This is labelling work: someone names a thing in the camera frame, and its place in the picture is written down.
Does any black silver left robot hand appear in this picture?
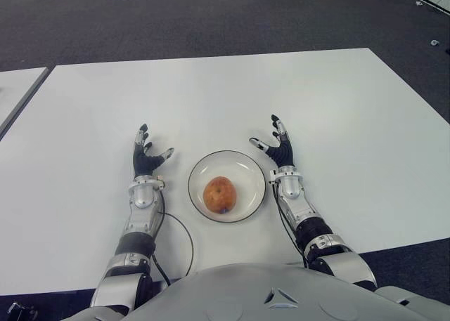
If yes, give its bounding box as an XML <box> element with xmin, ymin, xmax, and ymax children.
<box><xmin>132</xmin><ymin>124</ymin><xmax>176</xmax><ymax>178</ymax></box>

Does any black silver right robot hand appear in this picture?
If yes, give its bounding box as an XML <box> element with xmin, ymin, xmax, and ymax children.
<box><xmin>248</xmin><ymin>114</ymin><xmax>295</xmax><ymax>168</ymax></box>

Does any red yellow apple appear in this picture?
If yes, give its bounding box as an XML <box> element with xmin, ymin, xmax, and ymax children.
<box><xmin>202</xmin><ymin>176</ymin><xmax>236</xmax><ymax>215</ymax></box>

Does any white plate with black rim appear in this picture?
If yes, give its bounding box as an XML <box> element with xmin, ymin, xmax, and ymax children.
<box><xmin>187</xmin><ymin>150</ymin><xmax>266</xmax><ymax>224</ymax></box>

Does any white side table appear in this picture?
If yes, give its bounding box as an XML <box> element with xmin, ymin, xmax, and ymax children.
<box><xmin>0</xmin><ymin>67</ymin><xmax>52</xmax><ymax>139</ymax></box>

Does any grey robot torso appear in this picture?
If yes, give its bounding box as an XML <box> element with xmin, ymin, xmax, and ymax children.
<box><xmin>79</xmin><ymin>263</ymin><xmax>450</xmax><ymax>321</ymax></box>

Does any black device beside torso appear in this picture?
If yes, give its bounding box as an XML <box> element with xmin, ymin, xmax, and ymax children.
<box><xmin>6</xmin><ymin>301</ymin><xmax>38</xmax><ymax>321</ymax></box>

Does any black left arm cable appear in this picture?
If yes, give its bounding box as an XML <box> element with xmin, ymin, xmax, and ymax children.
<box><xmin>150</xmin><ymin>190</ymin><xmax>195</xmax><ymax>286</ymax></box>

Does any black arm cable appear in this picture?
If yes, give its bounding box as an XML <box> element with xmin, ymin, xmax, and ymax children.
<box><xmin>150</xmin><ymin>190</ymin><xmax>195</xmax><ymax>286</ymax></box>
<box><xmin>269</xmin><ymin>180</ymin><xmax>310</xmax><ymax>268</ymax></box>

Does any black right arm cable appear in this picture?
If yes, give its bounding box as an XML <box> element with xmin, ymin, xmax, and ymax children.
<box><xmin>269</xmin><ymin>180</ymin><xmax>310</xmax><ymax>268</ymax></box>

